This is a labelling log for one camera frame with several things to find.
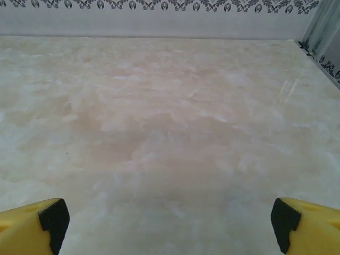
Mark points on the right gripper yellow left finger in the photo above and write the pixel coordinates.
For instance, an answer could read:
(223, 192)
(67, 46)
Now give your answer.
(21, 228)

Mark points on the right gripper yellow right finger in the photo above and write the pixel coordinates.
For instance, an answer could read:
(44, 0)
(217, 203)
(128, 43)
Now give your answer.
(316, 228)

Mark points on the aluminium frame post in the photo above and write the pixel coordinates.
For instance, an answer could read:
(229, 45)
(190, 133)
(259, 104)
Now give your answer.
(321, 24)

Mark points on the aluminium back rail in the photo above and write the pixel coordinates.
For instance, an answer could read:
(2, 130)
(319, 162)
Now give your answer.
(159, 36)

